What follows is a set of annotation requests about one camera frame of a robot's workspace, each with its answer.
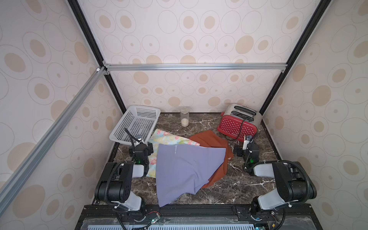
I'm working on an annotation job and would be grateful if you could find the floral pastel skirt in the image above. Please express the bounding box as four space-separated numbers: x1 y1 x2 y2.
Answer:
146 128 200 178

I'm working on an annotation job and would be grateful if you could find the rust orange skirt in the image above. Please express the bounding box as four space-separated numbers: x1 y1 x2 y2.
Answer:
189 130 234 188

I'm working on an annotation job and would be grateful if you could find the lavender purple skirt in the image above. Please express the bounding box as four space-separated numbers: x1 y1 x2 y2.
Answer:
156 144 214 207

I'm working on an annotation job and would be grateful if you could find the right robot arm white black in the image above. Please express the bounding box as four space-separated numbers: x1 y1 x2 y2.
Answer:
233 135 317 215

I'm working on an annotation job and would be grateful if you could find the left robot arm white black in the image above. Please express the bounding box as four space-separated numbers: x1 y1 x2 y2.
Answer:
94 134 153 212

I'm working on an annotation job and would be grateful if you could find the white plastic perforated basket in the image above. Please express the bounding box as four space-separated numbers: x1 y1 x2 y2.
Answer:
109 105 161 146

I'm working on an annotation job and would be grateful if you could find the red polka dot toaster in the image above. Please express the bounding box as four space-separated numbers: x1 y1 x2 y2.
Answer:
217 103 262 141

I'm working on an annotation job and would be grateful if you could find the glass jar with white powder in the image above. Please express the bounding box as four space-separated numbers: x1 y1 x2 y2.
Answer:
180 108 190 127

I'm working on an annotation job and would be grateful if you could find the black toaster power cord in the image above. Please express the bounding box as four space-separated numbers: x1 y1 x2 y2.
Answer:
224 119 248 142

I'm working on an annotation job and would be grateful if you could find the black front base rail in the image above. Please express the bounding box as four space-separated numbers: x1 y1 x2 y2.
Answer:
75 204 322 230

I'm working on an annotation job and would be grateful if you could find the horizontal aluminium frame bar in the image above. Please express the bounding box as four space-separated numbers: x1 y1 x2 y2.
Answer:
105 63 288 71

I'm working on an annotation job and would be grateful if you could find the diagonal aluminium frame bar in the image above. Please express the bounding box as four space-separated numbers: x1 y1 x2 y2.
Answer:
1 67 107 215

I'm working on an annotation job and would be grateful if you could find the black left corner post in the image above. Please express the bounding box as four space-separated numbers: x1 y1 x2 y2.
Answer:
67 0 127 114

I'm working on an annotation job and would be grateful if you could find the black corner post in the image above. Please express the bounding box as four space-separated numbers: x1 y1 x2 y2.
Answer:
67 0 127 114
260 0 332 115

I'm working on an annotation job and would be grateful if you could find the black right corner post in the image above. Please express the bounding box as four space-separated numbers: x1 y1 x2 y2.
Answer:
260 0 332 115

